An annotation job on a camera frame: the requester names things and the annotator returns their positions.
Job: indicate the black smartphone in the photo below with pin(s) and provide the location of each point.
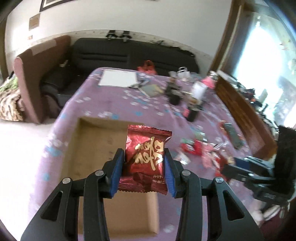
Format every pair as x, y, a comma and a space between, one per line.
234, 137

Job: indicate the brown pink armchair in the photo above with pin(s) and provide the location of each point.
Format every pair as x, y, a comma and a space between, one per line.
30, 66

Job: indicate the purple floral tablecloth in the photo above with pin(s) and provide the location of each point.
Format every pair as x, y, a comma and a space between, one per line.
126, 104

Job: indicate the black sofa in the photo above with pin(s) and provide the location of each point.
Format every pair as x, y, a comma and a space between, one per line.
88, 54

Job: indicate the black jar far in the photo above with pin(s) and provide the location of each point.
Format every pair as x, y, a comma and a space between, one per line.
173, 92

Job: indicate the framed wall painting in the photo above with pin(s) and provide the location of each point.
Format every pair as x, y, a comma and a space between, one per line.
47, 4

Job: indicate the pink water bottle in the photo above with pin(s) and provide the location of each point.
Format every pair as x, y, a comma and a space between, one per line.
210, 80

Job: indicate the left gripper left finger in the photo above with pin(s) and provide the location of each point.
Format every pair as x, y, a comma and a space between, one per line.
57, 218

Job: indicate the shallow cardboard box tray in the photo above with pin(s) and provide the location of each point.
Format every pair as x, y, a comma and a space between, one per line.
98, 144

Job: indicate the white cup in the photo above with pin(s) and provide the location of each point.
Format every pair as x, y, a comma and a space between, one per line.
198, 90

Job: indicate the white paper sheet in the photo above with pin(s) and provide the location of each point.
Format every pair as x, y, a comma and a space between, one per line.
118, 78

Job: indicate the grey notebook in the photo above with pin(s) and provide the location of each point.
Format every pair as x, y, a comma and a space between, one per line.
151, 90

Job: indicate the black jar near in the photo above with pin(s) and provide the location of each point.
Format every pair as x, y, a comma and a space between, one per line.
192, 109

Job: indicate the red cartoon snack packet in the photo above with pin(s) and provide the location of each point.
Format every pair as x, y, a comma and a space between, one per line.
192, 146

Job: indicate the dark red gold-lettered snack packet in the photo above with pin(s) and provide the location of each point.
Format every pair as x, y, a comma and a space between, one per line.
143, 170

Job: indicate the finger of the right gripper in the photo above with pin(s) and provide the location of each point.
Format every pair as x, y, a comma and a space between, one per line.
237, 170

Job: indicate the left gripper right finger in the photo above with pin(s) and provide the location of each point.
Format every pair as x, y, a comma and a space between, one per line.
228, 218

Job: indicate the wooden headboard cabinet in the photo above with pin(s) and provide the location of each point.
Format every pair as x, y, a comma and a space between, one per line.
245, 108

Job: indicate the patterned blanket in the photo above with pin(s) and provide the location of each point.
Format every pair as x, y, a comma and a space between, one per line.
11, 100

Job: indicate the black jar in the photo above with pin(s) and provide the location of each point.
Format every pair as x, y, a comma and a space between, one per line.
192, 109
173, 92

